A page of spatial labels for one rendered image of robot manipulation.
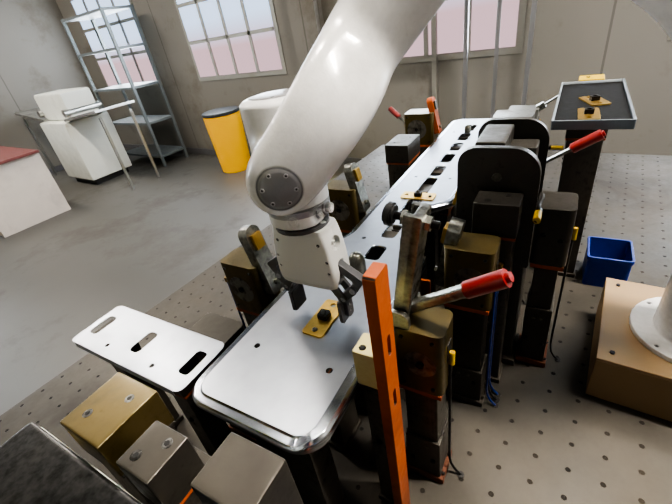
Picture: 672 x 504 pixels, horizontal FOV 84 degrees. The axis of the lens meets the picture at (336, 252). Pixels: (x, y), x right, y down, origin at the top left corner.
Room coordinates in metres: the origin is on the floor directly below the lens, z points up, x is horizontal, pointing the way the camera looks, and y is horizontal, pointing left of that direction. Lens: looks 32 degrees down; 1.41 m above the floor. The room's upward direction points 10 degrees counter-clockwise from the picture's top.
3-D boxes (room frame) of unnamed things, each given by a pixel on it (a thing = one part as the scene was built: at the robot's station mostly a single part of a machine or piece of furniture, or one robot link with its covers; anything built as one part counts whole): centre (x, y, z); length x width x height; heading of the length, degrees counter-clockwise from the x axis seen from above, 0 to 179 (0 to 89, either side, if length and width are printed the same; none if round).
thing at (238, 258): (0.63, 0.19, 0.87); 0.12 x 0.07 x 0.35; 56
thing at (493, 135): (0.65, -0.34, 0.94); 0.18 x 0.13 x 0.49; 146
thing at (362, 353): (0.33, -0.02, 0.88); 0.04 x 0.04 x 0.37; 56
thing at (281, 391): (0.87, -0.23, 1.00); 1.38 x 0.22 x 0.02; 146
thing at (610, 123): (0.85, -0.63, 1.16); 0.37 x 0.14 x 0.02; 146
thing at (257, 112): (0.46, 0.04, 1.28); 0.09 x 0.08 x 0.13; 177
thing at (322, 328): (0.46, 0.04, 1.01); 0.08 x 0.04 x 0.01; 146
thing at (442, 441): (0.36, -0.11, 0.87); 0.10 x 0.07 x 0.35; 56
